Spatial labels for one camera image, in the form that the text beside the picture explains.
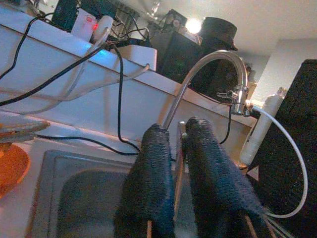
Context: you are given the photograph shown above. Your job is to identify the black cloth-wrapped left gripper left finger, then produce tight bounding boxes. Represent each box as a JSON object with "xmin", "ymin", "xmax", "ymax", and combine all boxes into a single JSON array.
[{"xmin": 114, "ymin": 123, "xmax": 176, "ymax": 238}]

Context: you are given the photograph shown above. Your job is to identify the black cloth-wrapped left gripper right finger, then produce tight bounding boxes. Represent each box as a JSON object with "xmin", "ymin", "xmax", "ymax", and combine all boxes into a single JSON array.
[{"xmin": 183, "ymin": 118, "xmax": 267, "ymax": 238}]

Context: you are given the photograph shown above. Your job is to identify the stainless steel sink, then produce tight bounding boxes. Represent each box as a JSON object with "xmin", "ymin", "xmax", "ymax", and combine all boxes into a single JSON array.
[{"xmin": 26, "ymin": 149, "xmax": 251, "ymax": 238}]

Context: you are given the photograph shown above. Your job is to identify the white cylindrical water filter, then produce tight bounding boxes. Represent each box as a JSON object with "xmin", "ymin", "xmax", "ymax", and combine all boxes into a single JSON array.
[{"xmin": 239, "ymin": 86, "xmax": 288, "ymax": 166}]

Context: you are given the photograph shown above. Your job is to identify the white raised counter ledge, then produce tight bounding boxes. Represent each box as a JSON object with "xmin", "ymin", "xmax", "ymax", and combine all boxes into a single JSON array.
[{"xmin": 0, "ymin": 4, "xmax": 258, "ymax": 159}]

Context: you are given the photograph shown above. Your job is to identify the black textured box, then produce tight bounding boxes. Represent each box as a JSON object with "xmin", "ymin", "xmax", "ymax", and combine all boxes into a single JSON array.
[{"xmin": 245, "ymin": 59, "xmax": 317, "ymax": 238}]

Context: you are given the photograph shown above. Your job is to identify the chrome gooseneck faucet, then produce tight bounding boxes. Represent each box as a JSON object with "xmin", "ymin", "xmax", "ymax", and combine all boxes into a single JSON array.
[{"xmin": 162, "ymin": 49, "xmax": 254, "ymax": 133}]

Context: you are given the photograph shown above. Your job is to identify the white box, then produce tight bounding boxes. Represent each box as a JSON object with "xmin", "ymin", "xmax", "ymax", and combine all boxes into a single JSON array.
[{"xmin": 118, "ymin": 44, "xmax": 158, "ymax": 72}]

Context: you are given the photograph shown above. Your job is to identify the black computer box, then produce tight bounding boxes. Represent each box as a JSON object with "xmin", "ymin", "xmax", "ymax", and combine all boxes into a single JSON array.
[{"xmin": 150, "ymin": 30, "xmax": 204, "ymax": 82}]

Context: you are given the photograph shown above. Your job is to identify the orange bowl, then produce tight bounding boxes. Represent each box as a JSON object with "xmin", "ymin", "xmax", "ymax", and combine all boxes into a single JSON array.
[{"xmin": 0, "ymin": 143, "xmax": 31, "ymax": 199}]

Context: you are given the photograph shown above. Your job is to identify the pale green plate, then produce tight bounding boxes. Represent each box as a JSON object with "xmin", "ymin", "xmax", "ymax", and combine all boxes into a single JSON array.
[{"xmin": 0, "ymin": 131, "xmax": 37, "ymax": 144}]

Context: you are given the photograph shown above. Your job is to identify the white plug adapter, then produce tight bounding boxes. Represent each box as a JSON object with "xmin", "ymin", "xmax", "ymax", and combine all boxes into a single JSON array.
[{"xmin": 93, "ymin": 15, "xmax": 114, "ymax": 38}]

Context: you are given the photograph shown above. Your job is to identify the white power strip red light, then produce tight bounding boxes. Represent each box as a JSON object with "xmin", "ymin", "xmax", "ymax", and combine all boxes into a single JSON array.
[{"xmin": 71, "ymin": 8, "xmax": 100, "ymax": 42}]

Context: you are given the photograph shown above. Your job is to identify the small black box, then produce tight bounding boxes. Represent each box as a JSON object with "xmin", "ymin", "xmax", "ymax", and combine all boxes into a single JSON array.
[{"xmin": 51, "ymin": 0, "xmax": 78, "ymax": 32}]

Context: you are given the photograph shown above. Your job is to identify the thin black cable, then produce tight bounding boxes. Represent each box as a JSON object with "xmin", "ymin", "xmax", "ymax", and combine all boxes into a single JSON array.
[
  {"xmin": 112, "ymin": 44, "xmax": 142, "ymax": 156},
  {"xmin": 36, "ymin": 134, "xmax": 141, "ymax": 156},
  {"xmin": 0, "ymin": 14, "xmax": 54, "ymax": 80},
  {"xmin": 219, "ymin": 105, "xmax": 233, "ymax": 145},
  {"xmin": 0, "ymin": 44, "xmax": 117, "ymax": 106}
]

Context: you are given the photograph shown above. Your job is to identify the white water hose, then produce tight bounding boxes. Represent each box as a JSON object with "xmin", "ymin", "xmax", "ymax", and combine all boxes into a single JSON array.
[{"xmin": 250, "ymin": 104, "xmax": 309, "ymax": 219}]

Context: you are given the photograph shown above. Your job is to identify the white cable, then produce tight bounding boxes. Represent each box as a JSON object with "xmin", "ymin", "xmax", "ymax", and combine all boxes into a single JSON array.
[
  {"xmin": 14, "ymin": 26, "xmax": 112, "ymax": 115},
  {"xmin": 0, "ymin": 63, "xmax": 151, "ymax": 102}
]

